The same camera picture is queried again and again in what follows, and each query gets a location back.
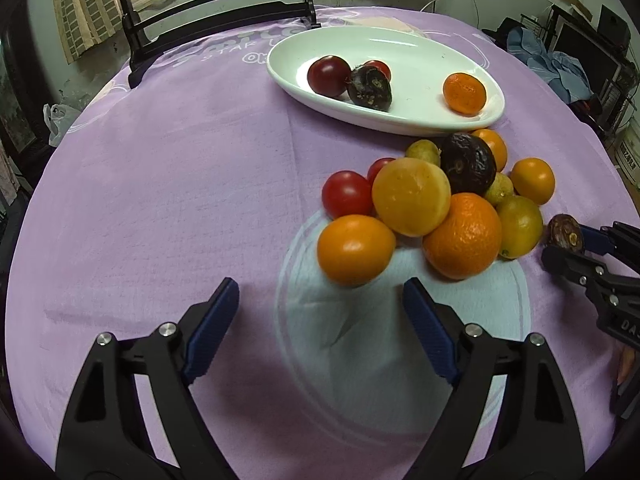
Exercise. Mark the blue cloth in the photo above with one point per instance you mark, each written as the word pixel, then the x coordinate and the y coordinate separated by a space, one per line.
pixel 552 60

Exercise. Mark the black garment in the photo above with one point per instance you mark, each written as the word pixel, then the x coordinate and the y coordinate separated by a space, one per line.
pixel 502 30

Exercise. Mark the large dimpled orange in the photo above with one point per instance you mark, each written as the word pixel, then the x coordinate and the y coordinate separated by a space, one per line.
pixel 462 237

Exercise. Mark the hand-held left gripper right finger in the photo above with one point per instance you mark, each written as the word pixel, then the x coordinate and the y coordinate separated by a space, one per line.
pixel 430 330

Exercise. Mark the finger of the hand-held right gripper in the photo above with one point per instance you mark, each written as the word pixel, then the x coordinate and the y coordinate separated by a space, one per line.
pixel 575 265
pixel 597 241

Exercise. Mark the large wrinkled passion fruit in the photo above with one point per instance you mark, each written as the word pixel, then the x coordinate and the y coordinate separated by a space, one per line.
pixel 467 162

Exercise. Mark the small red tomato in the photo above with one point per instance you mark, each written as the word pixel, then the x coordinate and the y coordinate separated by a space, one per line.
pixel 380 67

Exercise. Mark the red cherry tomato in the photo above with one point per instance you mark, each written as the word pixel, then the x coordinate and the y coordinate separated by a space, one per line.
pixel 378 167
pixel 346 194

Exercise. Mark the smooth orange tomato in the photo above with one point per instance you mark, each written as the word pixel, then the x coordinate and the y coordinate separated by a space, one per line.
pixel 532 180
pixel 356 249

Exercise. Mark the small green lime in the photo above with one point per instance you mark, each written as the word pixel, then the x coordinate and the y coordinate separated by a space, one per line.
pixel 422 152
pixel 500 189

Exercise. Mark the white plastic bag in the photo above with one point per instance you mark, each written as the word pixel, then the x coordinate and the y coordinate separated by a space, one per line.
pixel 57 120

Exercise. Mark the white oval plate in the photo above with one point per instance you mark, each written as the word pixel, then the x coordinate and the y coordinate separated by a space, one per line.
pixel 415 60

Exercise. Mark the black monitor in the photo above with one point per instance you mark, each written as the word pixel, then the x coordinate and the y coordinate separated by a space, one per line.
pixel 587 55

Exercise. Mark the purple printed tablecloth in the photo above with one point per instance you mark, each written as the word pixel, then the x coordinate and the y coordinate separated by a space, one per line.
pixel 175 200

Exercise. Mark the person's right hand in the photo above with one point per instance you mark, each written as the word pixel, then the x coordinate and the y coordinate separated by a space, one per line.
pixel 626 365

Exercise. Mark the dark red tomato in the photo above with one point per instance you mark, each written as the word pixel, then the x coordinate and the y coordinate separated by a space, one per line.
pixel 327 76

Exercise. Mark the small brown passion fruit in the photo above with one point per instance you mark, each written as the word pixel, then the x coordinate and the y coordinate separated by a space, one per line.
pixel 564 232

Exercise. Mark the yellow green lime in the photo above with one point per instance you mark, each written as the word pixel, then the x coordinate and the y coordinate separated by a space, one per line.
pixel 522 226

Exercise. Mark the large yellow orange fruit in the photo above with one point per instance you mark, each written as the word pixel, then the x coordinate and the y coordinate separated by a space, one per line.
pixel 411 196

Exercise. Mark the dark purple passion fruit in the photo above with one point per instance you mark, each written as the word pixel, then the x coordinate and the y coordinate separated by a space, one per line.
pixel 369 89

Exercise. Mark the cardboard box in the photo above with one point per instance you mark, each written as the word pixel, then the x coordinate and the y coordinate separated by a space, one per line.
pixel 570 0

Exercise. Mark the small orange mandarin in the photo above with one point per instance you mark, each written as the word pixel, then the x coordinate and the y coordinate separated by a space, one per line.
pixel 494 146
pixel 464 92

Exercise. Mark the checked yellow curtain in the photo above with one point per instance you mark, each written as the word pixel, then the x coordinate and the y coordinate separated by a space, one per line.
pixel 82 5

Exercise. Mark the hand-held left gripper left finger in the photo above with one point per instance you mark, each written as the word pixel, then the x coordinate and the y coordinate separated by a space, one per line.
pixel 215 330

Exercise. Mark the black speaker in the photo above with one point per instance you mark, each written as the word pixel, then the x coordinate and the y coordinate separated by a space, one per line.
pixel 613 22

